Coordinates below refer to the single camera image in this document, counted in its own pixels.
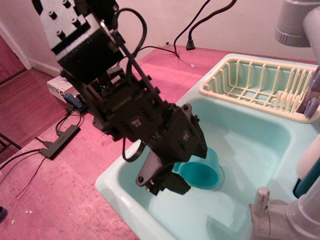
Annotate mint green toy sink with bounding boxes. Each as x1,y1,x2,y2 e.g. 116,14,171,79
95,54,320,240

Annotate thick black cable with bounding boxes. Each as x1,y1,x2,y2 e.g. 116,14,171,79
187,0,238,41

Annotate blue clamp handle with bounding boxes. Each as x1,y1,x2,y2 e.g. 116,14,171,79
63,93,85,111

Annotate black usb hub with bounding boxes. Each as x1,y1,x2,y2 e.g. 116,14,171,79
39,125,81,160

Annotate thin black wire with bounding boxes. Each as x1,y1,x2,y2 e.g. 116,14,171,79
15,157,46,199

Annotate grey cable on floor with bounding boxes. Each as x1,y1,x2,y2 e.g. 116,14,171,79
0,148,42,171

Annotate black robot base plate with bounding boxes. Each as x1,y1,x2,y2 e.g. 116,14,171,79
82,100,112,135

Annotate grey toy faucet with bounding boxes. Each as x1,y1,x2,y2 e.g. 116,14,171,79
275,0,320,63

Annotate thin black cable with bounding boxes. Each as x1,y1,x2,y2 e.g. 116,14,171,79
173,0,212,59

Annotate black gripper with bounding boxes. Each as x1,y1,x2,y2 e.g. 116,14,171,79
100,82,208,196

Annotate purple utensils in rack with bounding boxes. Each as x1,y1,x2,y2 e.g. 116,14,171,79
303,66,320,120

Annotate black power plug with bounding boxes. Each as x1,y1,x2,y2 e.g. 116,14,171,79
185,39,195,51

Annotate teal plastic cup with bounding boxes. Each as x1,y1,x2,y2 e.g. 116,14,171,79
172,147,221,190

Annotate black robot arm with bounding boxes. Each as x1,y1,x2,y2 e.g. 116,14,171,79
32,0,207,195

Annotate teal and white bottle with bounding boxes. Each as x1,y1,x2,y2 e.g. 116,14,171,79
293,136,320,198

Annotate cream dish drying rack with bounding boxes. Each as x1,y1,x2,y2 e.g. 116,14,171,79
199,56,320,124

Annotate white cardboard box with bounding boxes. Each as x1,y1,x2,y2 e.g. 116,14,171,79
47,76,76,103

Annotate beige faucet handle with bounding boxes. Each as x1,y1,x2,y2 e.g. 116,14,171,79
249,186,289,240

